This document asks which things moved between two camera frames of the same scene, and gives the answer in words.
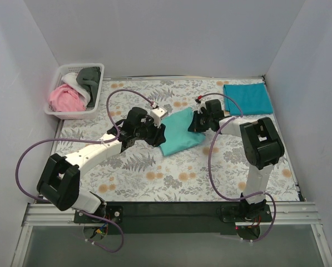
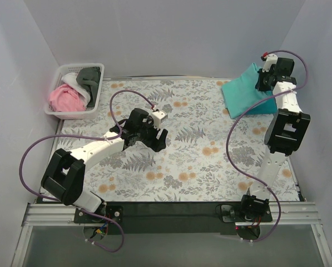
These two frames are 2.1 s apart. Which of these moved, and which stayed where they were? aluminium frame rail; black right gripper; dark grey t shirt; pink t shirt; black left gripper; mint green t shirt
Moved: black right gripper; mint green t shirt
Stayed: pink t shirt; black left gripper; aluminium frame rail; dark grey t shirt
